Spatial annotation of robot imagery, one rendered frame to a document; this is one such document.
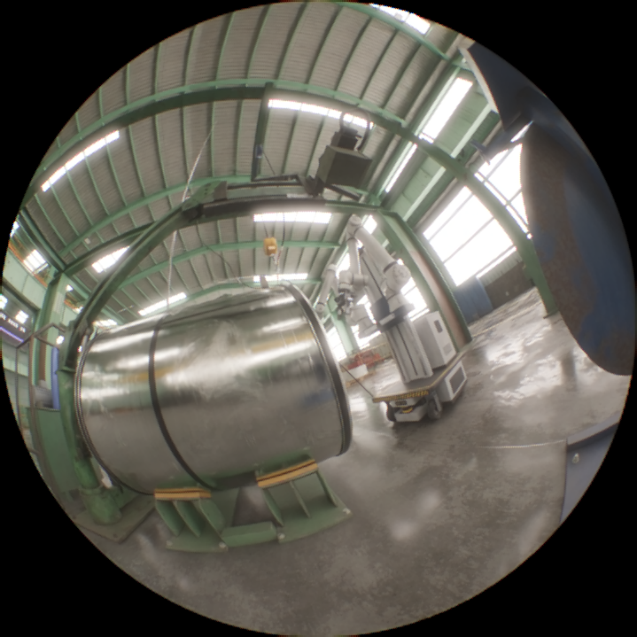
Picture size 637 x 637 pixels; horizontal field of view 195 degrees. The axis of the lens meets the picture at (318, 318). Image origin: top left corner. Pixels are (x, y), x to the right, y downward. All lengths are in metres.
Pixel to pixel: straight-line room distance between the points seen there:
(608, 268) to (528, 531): 0.68
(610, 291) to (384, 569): 0.93
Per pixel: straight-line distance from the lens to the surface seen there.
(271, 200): 1.18
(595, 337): 0.60
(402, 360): 1.91
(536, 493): 0.88
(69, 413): 1.66
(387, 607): 0.74
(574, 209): 0.60
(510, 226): 3.37
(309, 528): 1.03
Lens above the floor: 0.71
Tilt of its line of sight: 17 degrees up
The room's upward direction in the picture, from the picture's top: 21 degrees counter-clockwise
